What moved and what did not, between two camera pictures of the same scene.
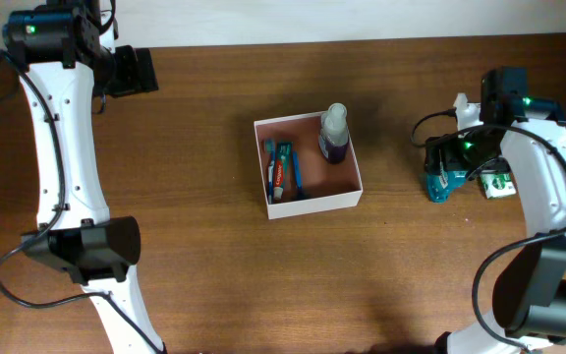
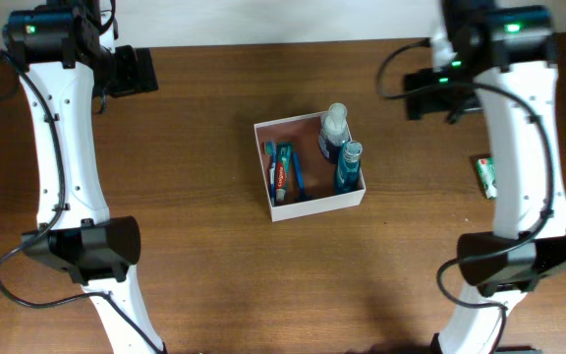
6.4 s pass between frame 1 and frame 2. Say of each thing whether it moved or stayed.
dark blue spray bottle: stayed
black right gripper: moved
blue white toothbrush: stayed
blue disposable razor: stayed
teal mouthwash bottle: moved
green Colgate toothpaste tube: stayed
